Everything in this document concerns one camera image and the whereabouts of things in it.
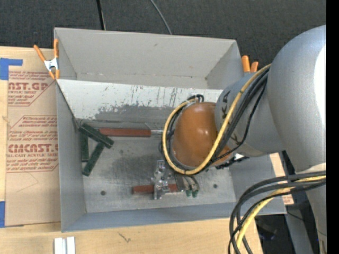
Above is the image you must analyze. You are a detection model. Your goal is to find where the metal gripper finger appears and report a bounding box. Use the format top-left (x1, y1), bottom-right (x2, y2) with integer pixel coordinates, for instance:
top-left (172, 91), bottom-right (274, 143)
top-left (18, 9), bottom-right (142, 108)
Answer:
top-left (150, 177), bottom-right (171, 188)
top-left (153, 187), bottom-right (171, 201)

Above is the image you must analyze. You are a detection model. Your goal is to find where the short red-brown block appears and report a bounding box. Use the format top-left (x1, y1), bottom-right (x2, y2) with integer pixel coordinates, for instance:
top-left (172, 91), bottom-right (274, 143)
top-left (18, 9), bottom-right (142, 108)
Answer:
top-left (132, 184), bottom-right (179, 195)

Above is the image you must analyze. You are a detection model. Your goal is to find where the long red-brown flat block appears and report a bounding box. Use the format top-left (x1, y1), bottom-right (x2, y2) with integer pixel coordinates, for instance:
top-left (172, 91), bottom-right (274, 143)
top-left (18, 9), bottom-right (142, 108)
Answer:
top-left (99, 127), bottom-right (153, 138)

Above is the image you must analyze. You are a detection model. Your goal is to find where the dark green flat block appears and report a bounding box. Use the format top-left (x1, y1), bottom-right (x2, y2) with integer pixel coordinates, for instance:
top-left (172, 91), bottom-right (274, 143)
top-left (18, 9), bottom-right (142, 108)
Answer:
top-left (78, 123), bottom-right (115, 149)
top-left (80, 134), bottom-right (90, 162)
top-left (82, 142), bottom-right (105, 177)

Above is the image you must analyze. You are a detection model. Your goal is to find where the grey metal bin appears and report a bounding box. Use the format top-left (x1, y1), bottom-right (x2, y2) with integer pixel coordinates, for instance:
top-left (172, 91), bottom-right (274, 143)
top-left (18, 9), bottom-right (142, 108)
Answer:
top-left (53, 27), bottom-right (288, 233)

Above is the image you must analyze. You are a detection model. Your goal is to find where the brown cardboard board red print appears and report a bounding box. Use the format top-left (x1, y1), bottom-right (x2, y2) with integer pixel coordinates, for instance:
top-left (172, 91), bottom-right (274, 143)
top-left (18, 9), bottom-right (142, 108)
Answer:
top-left (0, 46), bottom-right (62, 228)

